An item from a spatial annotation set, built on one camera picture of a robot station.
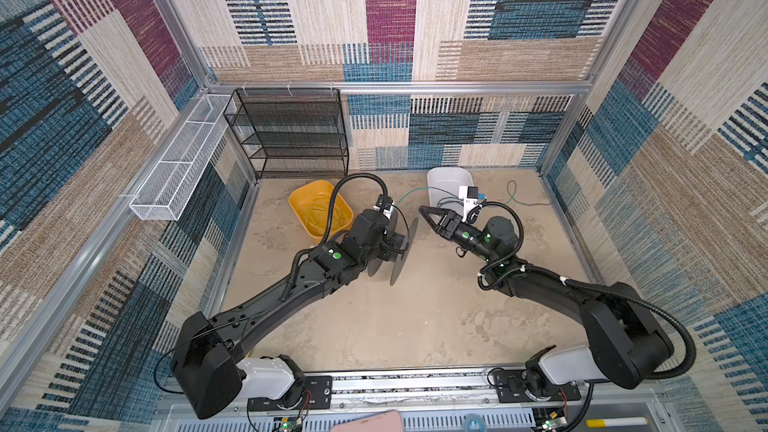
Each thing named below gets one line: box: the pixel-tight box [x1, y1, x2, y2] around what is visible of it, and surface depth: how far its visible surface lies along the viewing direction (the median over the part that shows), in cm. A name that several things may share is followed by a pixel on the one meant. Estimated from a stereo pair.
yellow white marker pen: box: [585, 417, 650, 428], surface depth 71 cm
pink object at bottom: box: [330, 410, 403, 432], surface depth 70 cm
